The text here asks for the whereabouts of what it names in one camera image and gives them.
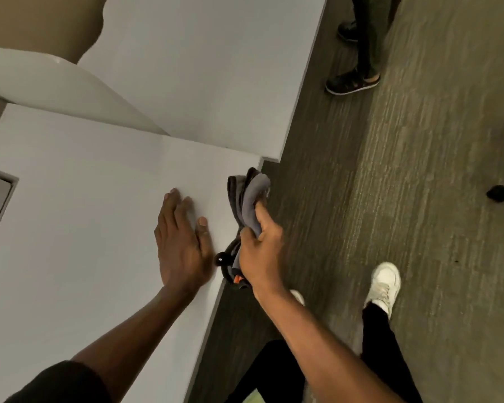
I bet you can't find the person's right hand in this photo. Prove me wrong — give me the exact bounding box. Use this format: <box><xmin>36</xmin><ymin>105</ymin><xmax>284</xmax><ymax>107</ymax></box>
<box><xmin>239</xmin><ymin>201</ymin><xmax>286</xmax><ymax>299</ymax></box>

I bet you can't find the person's left hand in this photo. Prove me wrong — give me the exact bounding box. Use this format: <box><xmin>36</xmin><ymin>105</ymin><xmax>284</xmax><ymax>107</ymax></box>
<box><xmin>154</xmin><ymin>188</ymin><xmax>216</xmax><ymax>297</ymax></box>

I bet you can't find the grey cleaning cloth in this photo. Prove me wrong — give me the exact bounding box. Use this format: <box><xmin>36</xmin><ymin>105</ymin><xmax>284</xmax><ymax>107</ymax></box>
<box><xmin>214</xmin><ymin>167</ymin><xmax>272</xmax><ymax>289</ymax></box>

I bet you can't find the person's left forearm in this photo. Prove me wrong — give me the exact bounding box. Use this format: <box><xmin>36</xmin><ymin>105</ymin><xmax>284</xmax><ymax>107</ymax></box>
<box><xmin>71</xmin><ymin>284</ymin><xmax>203</xmax><ymax>403</ymax></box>

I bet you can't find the person's right forearm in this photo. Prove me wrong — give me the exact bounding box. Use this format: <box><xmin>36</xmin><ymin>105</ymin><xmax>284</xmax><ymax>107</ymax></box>
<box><xmin>252</xmin><ymin>285</ymin><xmax>405</xmax><ymax>403</ymax></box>

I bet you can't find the person's black left trouser leg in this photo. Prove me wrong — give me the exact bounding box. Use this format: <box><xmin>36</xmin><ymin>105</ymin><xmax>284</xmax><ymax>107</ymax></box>
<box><xmin>224</xmin><ymin>340</ymin><xmax>308</xmax><ymax>403</ymax></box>

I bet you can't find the person's black trouser leg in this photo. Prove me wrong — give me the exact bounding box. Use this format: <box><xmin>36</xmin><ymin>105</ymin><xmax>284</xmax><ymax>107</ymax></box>
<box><xmin>360</xmin><ymin>302</ymin><xmax>423</xmax><ymax>403</ymax></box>
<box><xmin>224</xmin><ymin>340</ymin><xmax>308</xmax><ymax>403</ymax></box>

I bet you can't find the person's white right shoe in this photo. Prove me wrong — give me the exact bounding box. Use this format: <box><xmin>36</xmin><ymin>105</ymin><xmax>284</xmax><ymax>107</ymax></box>
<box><xmin>363</xmin><ymin>262</ymin><xmax>402</xmax><ymax>320</ymax></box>

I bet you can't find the white curved divider panel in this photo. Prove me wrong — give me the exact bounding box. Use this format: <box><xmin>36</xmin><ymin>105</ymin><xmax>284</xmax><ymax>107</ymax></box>
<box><xmin>0</xmin><ymin>46</ymin><xmax>170</xmax><ymax>137</ymax></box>

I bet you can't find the person's black right trouser leg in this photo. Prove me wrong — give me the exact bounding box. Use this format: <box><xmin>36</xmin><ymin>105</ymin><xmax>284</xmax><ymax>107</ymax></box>
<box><xmin>360</xmin><ymin>302</ymin><xmax>423</xmax><ymax>403</ymax></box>

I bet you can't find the person's black sleeve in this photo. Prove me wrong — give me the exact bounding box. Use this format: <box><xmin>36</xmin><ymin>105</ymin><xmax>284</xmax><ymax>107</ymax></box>
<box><xmin>3</xmin><ymin>360</ymin><xmax>112</xmax><ymax>403</ymax></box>

